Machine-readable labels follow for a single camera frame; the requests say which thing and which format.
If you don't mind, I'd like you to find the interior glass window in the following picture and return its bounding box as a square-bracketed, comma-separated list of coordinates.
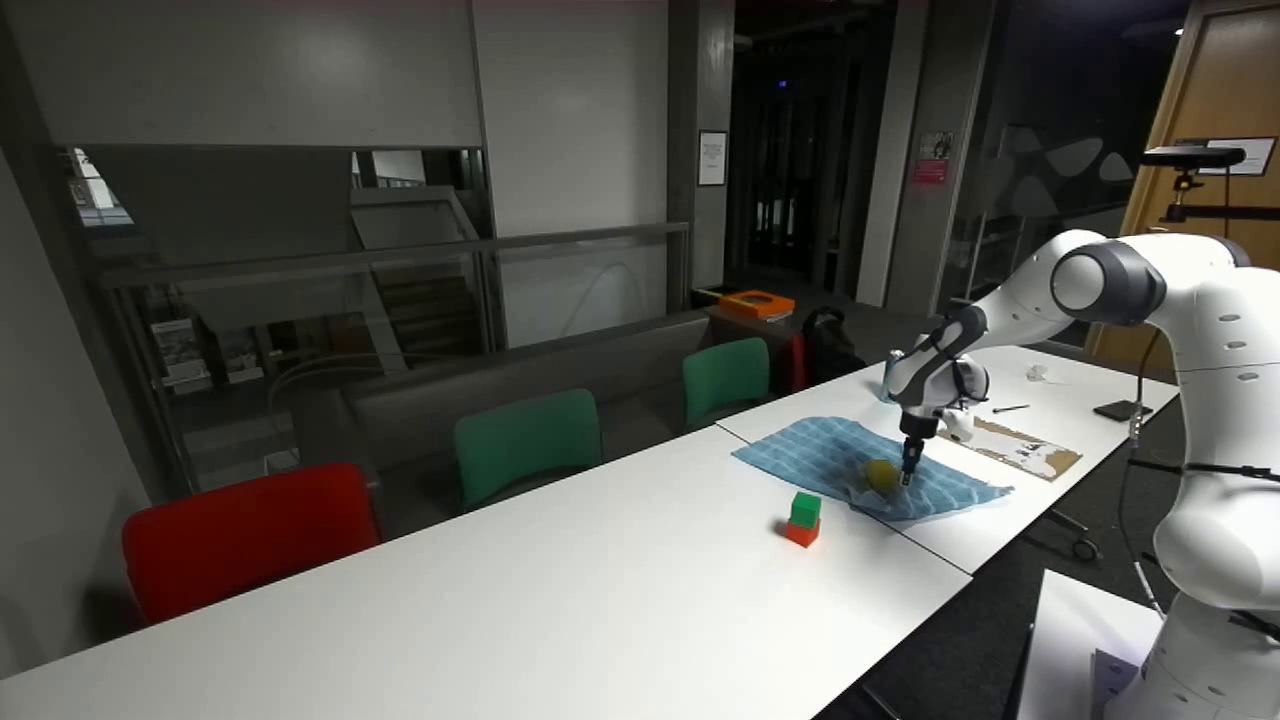
[65, 134, 696, 442]

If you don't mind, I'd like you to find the black phone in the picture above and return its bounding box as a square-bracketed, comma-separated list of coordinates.
[1091, 395, 1156, 427]

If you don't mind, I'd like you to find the dark grey bench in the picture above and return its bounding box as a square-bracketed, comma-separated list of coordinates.
[283, 308, 714, 537]

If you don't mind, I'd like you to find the black bar camera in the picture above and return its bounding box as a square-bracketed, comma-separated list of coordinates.
[1140, 140, 1250, 170]

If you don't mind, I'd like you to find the wooden door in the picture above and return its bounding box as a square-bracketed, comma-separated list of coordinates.
[1091, 0, 1280, 374]

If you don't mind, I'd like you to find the orange box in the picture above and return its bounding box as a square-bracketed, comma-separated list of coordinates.
[713, 285, 798, 328]

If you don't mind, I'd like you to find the white side table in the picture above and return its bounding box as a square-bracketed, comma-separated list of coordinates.
[1017, 568, 1173, 720]

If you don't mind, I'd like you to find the yellow ball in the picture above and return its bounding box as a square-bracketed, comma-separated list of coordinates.
[859, 455, 909, 495]

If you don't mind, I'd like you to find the black bag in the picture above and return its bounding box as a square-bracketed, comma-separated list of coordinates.
[797, 305, 873, 392]

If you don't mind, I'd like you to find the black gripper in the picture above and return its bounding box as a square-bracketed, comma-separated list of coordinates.
[894, 405, 936, 480]

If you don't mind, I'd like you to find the white paper wall sign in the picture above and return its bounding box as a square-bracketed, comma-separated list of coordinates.
[696, 129, 733, 192]

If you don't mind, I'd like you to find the brown clipboard with paper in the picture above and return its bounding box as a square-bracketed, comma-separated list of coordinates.
[950, 413, 1085, 484]

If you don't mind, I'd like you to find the red wall sign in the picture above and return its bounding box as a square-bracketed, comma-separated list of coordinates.
[909, 129, 960, 192]

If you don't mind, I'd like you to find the red chair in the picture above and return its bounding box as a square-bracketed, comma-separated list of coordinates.
[118, 461, 389, 626]

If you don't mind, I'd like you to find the green chair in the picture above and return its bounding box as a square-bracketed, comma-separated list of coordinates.
[678, 331, 777, 433]
[447, 384, 607, 512]

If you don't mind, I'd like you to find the blue checked towel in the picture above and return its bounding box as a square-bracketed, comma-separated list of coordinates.
[733, 413, 1017, 522]

